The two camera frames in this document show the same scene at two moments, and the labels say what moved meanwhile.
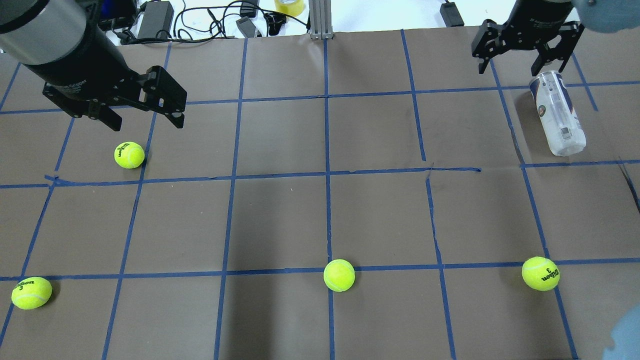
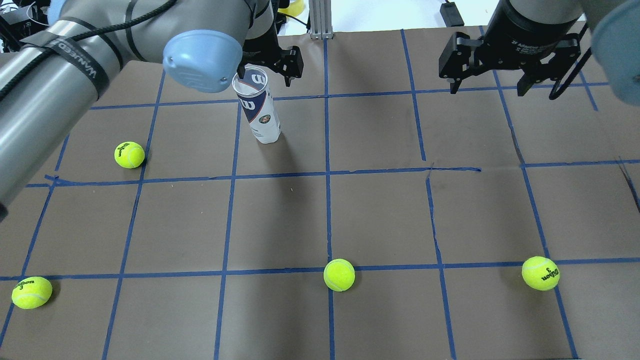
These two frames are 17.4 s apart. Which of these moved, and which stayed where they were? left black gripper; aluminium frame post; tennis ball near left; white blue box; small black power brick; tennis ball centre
Moved: white blue box; left black gripper
Stayed: tennis ball near left; aluminium frame post; tennis ball centre; small black power brick
